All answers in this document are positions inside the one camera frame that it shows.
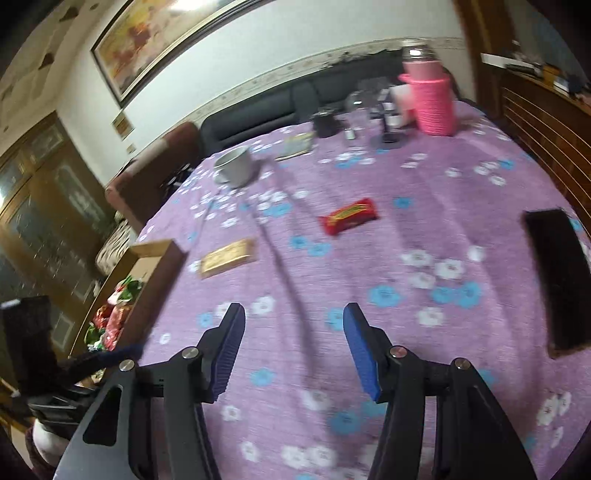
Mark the black pouch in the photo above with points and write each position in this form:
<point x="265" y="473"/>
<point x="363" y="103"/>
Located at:
<point x="325" y="122"/>

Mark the black sofa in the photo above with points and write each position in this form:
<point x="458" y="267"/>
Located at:
<point x="258" y="110"/>

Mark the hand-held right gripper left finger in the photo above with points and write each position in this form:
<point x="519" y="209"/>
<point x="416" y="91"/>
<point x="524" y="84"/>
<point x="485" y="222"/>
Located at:
<point x="228" y="355"/>

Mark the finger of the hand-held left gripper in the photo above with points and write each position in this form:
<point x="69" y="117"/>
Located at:
<point x="111" y="356"/>

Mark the brown armchair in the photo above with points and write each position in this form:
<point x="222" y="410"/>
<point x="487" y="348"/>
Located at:
<point x="147" y="170"/>

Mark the purple floral tablecloth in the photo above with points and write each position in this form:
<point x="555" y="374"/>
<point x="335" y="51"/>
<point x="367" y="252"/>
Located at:
<point x="369" y="277"/>

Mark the black rectangular case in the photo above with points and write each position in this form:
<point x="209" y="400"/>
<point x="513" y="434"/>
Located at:
<point x="556" y="281"/>

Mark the floral patterned cushion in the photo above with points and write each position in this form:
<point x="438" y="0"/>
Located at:
<point x="113" y="247"/>

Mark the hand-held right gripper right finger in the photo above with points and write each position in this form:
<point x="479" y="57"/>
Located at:
<point x="362" y="355"/>

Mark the yellow biscuit packet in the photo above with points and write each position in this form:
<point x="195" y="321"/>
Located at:
<point x="228" y="258"/>

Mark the white mug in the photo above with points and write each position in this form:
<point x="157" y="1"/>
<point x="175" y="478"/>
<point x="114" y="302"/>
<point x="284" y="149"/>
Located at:
<point x="238" y="167"/>

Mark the black items on sofa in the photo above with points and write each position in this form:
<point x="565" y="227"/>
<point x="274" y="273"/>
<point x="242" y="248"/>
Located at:
<point x="178" y="176"/>

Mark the yellow wall notice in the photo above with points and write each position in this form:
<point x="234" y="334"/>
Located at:
<point x="122" y="124"/>

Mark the wooden glass-door cabinet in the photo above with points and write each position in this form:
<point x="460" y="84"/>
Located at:
<point x="41" y="212"/>

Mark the clear glass jar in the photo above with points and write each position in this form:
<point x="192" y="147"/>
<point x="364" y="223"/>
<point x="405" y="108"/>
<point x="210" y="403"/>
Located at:
<point x="359" y="113"/>

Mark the dark round stand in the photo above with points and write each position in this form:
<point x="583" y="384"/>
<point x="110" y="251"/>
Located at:
<point x="390" y="138"/>

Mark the small colourful book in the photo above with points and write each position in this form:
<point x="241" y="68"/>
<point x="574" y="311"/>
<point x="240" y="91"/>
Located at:
<point x="295" y="145"/>

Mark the person's left forearm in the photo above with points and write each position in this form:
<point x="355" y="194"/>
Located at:
<point x="34" y="466"/>

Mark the framed wall picture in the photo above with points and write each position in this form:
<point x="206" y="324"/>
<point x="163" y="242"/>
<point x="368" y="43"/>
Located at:
<point x="157" y="41"/>

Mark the white cup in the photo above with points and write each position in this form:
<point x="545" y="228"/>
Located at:
<point x="404" y="106"/>

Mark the shallow cardboard box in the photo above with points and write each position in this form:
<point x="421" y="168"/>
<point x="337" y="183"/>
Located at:
<point x="152" y="272"/>

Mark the person's left hand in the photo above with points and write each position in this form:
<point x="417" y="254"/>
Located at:
<point x="48" y="443"/>

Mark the red snack bar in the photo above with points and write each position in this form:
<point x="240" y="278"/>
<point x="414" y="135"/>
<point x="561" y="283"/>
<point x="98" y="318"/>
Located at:
<point x="351" y="217"/>

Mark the wooden sideboard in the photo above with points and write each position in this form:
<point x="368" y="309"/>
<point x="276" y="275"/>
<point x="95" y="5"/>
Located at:
<point x="545" y="124"/>

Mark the pile of snack packets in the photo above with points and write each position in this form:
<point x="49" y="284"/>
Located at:
<point x="115" y="309"/>

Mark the pink knitted thermos bottle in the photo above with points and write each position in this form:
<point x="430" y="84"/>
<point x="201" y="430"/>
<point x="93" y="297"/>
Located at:
<point x="431" y="97"/>

